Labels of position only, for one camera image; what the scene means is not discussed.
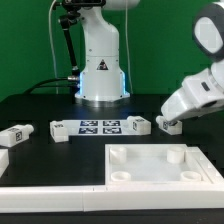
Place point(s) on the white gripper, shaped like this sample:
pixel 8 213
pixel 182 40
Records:
pixel 198 95

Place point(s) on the white square table top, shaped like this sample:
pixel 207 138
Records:
pixel 155 163

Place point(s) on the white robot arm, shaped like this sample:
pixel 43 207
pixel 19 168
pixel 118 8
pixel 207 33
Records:
pixel 102 80

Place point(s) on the white L-shaped fence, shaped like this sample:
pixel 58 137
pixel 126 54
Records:
pixel 124 196

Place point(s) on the white block with tag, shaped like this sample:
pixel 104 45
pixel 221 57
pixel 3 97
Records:
pixel 58 131

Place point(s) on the white marker base plate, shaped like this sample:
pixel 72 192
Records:
pixel 97 127

